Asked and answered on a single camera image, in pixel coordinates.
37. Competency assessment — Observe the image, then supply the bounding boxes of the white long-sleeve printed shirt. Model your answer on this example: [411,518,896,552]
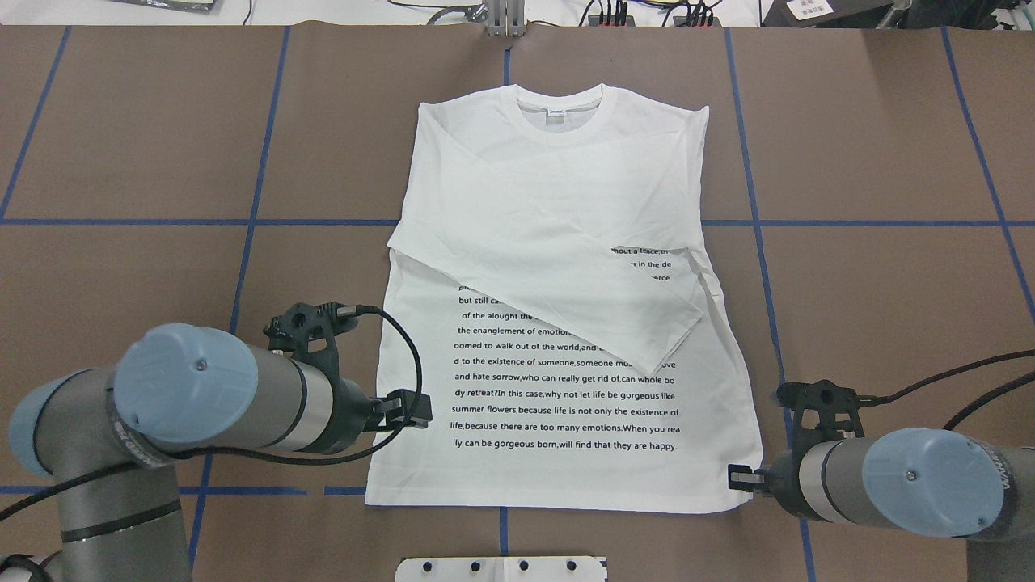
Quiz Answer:
[365,85,764,513]

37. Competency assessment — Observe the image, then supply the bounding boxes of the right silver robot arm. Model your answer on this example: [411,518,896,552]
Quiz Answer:
[728,428,1034,581]

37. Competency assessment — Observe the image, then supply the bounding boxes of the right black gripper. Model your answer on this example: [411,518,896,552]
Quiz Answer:
[727,449,805,518]

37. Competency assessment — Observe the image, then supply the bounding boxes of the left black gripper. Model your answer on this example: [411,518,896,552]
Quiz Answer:
[323,378,433,453]

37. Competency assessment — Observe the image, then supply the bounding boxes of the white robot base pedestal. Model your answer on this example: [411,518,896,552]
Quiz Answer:
[395,555,609,581]

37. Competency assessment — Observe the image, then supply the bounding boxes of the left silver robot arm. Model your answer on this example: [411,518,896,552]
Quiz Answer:
[2,317,433,581]

